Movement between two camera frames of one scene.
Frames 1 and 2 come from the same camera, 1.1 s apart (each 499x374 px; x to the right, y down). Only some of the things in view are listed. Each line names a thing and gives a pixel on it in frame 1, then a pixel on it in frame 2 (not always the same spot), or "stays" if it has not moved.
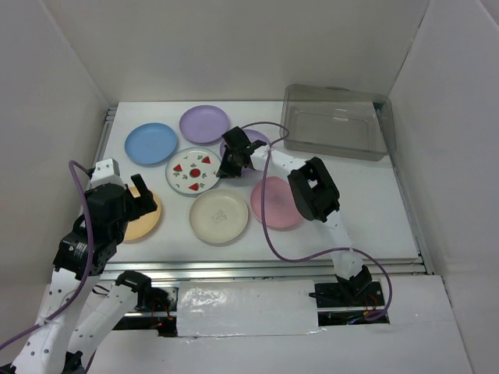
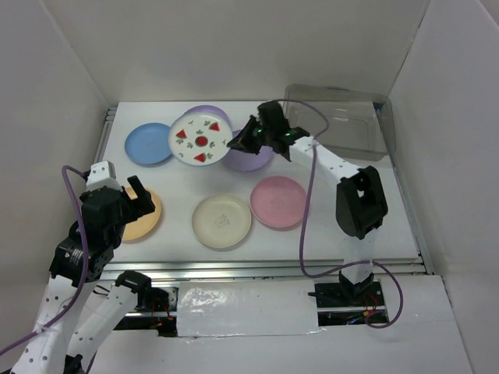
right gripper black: [225, 171] → [244, 141]
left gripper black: [147, 202] stays
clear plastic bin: [337, 121] stays
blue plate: [150, 144] stays
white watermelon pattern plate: [192, 171] → [199, 139]
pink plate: [280, 206] stays
